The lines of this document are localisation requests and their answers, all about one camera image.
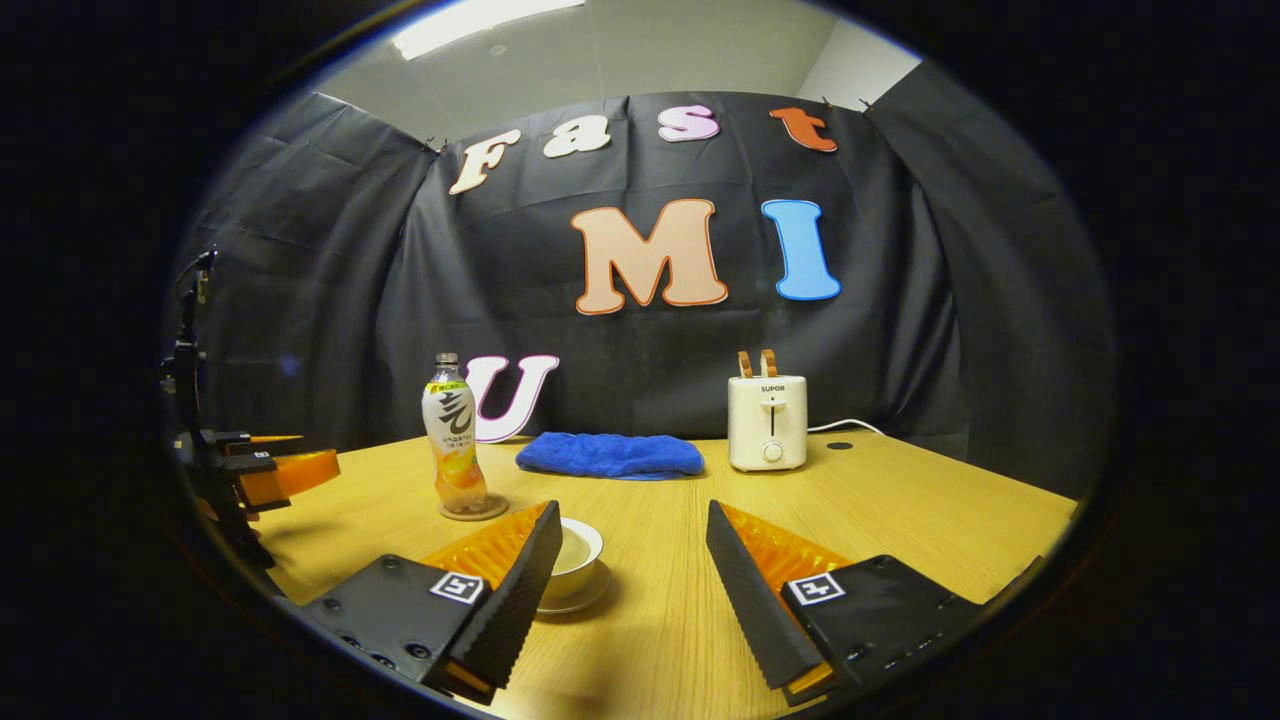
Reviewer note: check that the cream ceramic teacup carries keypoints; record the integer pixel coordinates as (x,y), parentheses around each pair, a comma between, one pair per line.
(586,580)

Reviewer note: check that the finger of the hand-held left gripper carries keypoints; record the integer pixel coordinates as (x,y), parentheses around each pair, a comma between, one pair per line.
(260,441)
(295,472)

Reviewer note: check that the cream toaster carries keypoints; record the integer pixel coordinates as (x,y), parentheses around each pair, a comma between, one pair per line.
(767,425)

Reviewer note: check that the cream ceramic saucer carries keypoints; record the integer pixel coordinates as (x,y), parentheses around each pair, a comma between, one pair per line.
(592,600)

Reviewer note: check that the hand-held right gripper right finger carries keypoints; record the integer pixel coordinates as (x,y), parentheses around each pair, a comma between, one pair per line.
(760,610)

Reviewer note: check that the blue folded towel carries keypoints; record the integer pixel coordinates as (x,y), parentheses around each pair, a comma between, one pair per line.
(610,456)

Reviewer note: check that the clear labelled water bottle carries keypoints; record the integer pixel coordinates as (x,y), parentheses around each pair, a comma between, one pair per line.
(452,430)

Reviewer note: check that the black backdrop cloth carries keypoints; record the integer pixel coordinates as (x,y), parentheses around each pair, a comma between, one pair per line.
(640,370)

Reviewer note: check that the round wooden coaster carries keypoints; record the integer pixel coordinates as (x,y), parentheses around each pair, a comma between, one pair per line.
(496,511)

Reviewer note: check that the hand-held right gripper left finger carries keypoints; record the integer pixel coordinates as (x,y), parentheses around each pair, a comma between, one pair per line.
(510,610)

